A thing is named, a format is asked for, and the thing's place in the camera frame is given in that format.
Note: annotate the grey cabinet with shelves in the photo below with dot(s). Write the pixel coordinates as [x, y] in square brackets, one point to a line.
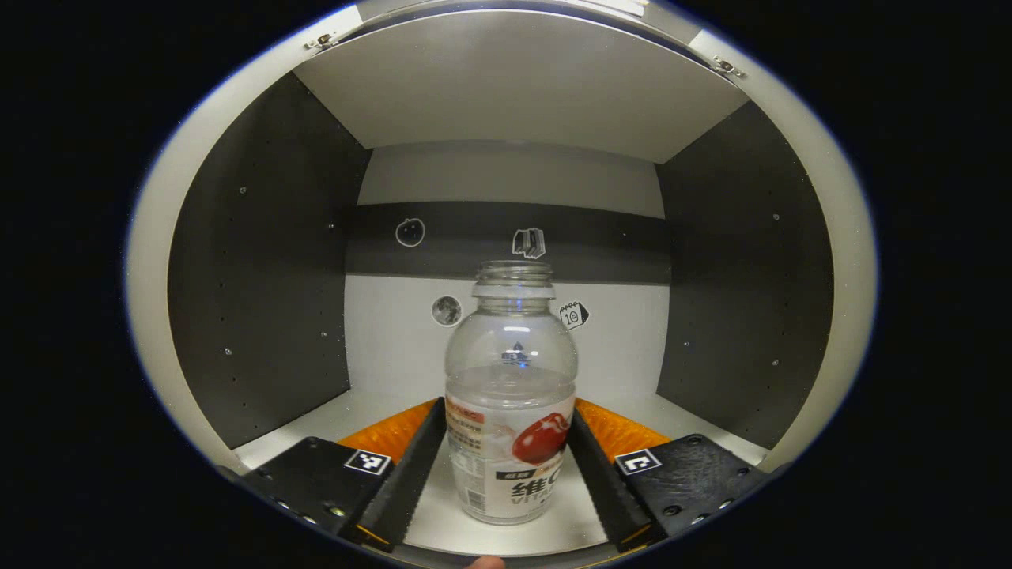
[514, 95]

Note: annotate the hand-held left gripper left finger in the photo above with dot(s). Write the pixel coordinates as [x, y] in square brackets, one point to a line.
[411, 474]

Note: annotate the clear plastic bottle red label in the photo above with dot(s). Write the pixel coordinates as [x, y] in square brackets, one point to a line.
[510, 395]

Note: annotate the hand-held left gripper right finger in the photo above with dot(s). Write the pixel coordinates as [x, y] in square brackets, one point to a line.
[605, 482]

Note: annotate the grey cabinet door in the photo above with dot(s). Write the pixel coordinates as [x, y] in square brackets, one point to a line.
[850, 261]
[150, 261]

